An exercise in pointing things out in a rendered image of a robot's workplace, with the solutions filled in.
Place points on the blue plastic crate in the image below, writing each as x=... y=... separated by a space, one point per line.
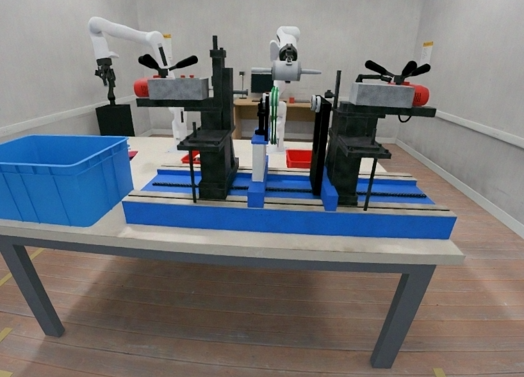
x=58 y=192

